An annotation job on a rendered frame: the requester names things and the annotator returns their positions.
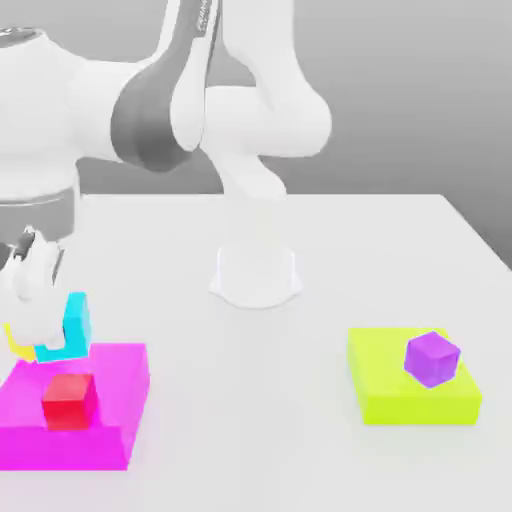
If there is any small red cube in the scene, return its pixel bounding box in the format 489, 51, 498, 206
41, 373, 99, 432

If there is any small purple cube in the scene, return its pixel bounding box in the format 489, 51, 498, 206
403, 330, 462, 390

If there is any large magenta box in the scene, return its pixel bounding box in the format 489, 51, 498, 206
0, 342, 152, 472

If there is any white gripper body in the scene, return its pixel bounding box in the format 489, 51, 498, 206
0, 230, 67, 350

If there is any large yellow-green box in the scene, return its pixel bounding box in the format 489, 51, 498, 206
347, 327, 484, 426

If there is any small cyan cube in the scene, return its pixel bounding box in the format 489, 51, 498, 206
33, 291, 93, 364

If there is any small yellow cube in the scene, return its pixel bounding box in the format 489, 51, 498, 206
2, 322, 38, 364

